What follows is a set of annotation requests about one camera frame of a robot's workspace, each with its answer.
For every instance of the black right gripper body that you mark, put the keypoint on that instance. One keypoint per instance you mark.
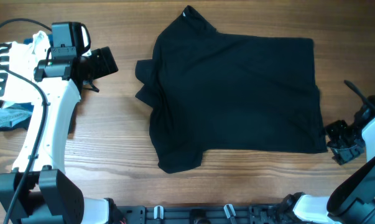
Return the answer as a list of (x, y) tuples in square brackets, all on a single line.
[(346, 142)]

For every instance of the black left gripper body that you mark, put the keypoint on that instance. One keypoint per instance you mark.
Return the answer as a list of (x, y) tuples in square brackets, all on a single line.
[(87, 60)]

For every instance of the black t-shirt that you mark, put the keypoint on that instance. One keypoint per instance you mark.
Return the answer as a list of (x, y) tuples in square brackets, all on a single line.
[(211, 90)]

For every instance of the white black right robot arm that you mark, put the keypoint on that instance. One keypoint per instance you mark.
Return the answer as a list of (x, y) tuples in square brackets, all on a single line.
[(354, 200)]

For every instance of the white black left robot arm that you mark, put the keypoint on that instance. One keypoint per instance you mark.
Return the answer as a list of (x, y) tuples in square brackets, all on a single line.
[(37, 190)]

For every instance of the white black striped garment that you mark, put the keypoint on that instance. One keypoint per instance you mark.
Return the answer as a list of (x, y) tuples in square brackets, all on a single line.
[(21, 59)]

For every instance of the dark garment under pile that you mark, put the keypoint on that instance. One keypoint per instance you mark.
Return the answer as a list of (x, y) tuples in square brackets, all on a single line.
[(23, 124)]

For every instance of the grey garment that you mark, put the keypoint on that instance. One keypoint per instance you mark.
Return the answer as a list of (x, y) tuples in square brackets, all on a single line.
[(14, 114)]

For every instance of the black mounting rail base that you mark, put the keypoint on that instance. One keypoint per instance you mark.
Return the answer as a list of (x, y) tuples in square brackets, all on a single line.
[(253, 214)]

